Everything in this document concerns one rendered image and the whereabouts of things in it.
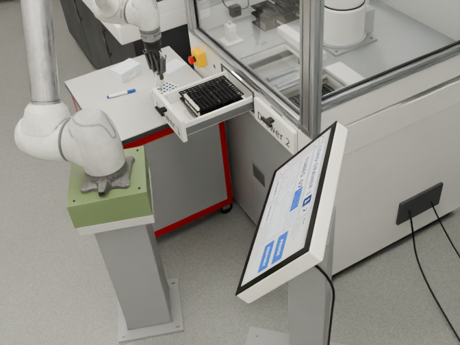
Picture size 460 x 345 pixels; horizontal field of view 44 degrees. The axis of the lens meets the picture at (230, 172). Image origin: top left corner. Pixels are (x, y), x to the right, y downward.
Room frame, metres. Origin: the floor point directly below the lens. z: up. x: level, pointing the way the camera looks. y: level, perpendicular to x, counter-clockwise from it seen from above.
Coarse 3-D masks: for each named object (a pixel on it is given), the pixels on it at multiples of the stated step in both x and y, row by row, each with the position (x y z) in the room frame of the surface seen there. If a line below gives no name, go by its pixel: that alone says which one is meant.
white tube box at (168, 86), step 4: (164, 84) 2.29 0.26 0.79; (168, 84) 2.29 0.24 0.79; (172, 84) 2.28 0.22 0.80; (176, 84) 2.27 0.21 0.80; (164, 88) 2.26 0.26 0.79; (168, 88) 2.25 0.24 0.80; (172, 88) 2.25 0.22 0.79; (176, 88) 2.24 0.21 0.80; (152, 92) 2.23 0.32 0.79; (160, 92) 2.22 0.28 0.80; (164, 92) 2.22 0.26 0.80; (152, 96) 2.21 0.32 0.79; (152, 100) 2.22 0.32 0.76
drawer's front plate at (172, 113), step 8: (152, 88) 2.06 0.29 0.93; (160, 96) 2.00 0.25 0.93; (160, 104) 1.99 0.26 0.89; (168, 104) 1.93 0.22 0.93; (168, 112) 1.91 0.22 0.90; (176, 112) 1.87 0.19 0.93; (176, 120) 1.84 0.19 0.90; (176, 128) 1.86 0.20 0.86; (184, 128) 1.81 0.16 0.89; (184, 136) 1.80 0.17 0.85
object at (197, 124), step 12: (228, 72) 2.18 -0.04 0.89; (192, 84) 2.11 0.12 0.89; (240, 84) 2.08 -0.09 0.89; (168, 96) 2.06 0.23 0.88; (180, 96) 2.08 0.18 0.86; (252, 96) 1.97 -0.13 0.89; (180, 108) 2.02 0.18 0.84; (228, 108) 1.91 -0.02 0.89; (240, 108) 1.93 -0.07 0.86; (252, 108) 1.96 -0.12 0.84; (192, 120) 1.84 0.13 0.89; (204, 120) 1.86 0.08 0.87; (216, 120) 1.89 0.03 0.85; (192, 132) 1.84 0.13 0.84
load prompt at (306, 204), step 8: (320, 144) 1.30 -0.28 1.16; (320, 152) 1.25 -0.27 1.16; (312, 160) 1.25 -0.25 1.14; (320, 160) 1.21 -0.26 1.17; (312, 168) 1.21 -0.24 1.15; (312, 176) 1.17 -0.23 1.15; (312, 184) 1.13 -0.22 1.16; (304, 192) 1.12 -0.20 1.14; (312, 192) 1.09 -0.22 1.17; (304, 200) 1.09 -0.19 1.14; (304, 208) 1.05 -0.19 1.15
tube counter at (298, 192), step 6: (300, 186) 1.17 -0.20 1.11; (294, 192) 1.17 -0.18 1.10; (300, 192) 1.14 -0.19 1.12; (294, 198) 1.14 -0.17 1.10; (300, 198) 1.11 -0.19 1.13; (294, 204) 1.11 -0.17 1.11; (294, 210) 1.08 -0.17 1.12; (288, 216) 1.08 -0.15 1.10; (294, 216) 1.05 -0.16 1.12; (288, 222) 1.05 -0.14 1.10
